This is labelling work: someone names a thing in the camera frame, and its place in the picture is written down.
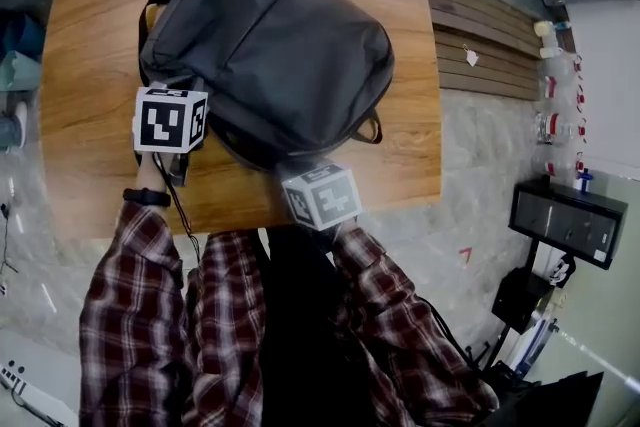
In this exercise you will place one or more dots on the wooden slatted bench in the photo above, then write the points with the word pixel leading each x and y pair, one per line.
pixel 480 40

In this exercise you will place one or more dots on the person's right forearm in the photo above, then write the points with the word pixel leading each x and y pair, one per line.
pixel 400 325

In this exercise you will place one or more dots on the small black box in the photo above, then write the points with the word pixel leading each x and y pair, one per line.
pixel 520 300

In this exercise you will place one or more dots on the teal bag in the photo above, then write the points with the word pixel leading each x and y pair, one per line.
pixel 17 60

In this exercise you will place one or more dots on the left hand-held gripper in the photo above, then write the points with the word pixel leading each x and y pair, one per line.
pixel 160 120

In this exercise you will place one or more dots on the black wristband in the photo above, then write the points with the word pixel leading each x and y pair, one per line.
pixel 147 197

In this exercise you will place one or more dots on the row of clear water bottles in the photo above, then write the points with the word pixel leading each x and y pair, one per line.
pixel 560 100

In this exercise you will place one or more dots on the person's left forearm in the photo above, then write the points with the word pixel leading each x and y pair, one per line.
pixel 130 305

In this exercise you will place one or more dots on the white paper tag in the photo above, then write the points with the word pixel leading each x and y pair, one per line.
pixel 471 56

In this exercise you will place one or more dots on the black cabinet box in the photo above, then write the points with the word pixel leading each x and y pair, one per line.
pixel 567 222

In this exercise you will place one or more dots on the person's torso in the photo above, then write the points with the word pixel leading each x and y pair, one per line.
pixel 280 330

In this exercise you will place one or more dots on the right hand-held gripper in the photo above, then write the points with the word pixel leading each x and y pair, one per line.
pixel 325 197

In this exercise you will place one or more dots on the dark grey backpack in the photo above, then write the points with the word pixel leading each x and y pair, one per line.
pixel 280 50

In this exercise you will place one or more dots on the white device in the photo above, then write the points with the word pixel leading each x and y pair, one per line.
pixel 30 385

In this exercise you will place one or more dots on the black bag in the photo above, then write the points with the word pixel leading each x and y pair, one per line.
pixel 550 400

